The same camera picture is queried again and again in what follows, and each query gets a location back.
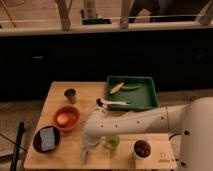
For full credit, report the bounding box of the grey blue towel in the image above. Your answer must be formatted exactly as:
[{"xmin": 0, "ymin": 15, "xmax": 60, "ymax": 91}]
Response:
[{"xmin": 80, "ymin": 149, "xmax": 89, "ymax": 163}]

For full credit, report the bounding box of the green plastic cup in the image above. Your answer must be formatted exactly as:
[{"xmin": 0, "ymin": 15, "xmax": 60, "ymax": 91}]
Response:
[{"xmin": 105, "ymin": 135, "xmax": 120, "ymax": 150}]

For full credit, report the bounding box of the black pole at left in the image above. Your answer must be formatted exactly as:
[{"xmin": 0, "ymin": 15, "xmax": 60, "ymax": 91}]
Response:
[{"xmin": 10, "ymin": 122, "xmax": 25, "ymax": 171}]

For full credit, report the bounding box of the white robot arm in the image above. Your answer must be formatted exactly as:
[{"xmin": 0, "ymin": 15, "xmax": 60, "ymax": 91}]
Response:
[{"xmin": 83, "ymin": 97, "xmax": 213, "ymax": 171}]

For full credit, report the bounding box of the green plastic tray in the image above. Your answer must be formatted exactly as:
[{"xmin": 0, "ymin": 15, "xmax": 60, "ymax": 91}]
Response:
[{"xmin": 105, "ymin": 76, "xmax": 159, "ymax": 111}]

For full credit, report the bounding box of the white handled brush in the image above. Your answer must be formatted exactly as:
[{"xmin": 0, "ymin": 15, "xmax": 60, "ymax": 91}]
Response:
[{"xmin": 96, "ymin": 98, "xmax": 130, "ymax": 109}]

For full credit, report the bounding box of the white cup with dark contents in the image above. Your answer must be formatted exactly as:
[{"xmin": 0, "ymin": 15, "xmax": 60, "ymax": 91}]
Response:
[{"xmin": 133, "ymin": 140, "xmax": 151, "ymax": 159}]

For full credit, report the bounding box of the green pea pod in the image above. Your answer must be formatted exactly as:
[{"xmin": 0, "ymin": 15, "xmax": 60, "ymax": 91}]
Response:
[{"xmin": 121, "ymin": 85, "xmax": 141, "ymax": 91}]

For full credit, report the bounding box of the yellow fruit in bowl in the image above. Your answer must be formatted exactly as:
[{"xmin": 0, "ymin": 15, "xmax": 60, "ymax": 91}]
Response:
[{"xmin": 57, "ymin": 113, "xmax": 69, "ymax": 126}]

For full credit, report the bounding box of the metal cup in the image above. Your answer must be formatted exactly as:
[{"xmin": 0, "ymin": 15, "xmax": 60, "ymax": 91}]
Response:
[{"xmin": 64, "ymin": 88, "xmax": 76, "ymax": 104}]

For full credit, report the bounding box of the green object on shelf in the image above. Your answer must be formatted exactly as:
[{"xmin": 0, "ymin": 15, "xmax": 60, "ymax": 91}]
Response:
[{"xmin": 82, "ymin": 18, "xmax": 111, "ymax": 25}]

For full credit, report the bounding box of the blue sponge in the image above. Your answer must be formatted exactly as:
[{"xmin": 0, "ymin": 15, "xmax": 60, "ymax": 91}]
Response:
[{"xmin": 40, "ymin": 127, "xmax": 55, "ymax": 151}]

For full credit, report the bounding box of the orange bowl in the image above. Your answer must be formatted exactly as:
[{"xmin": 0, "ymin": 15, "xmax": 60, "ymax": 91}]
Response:
[{"xmin": 53, "ymin": 106, "xmax": 80, "ymax": 132}]

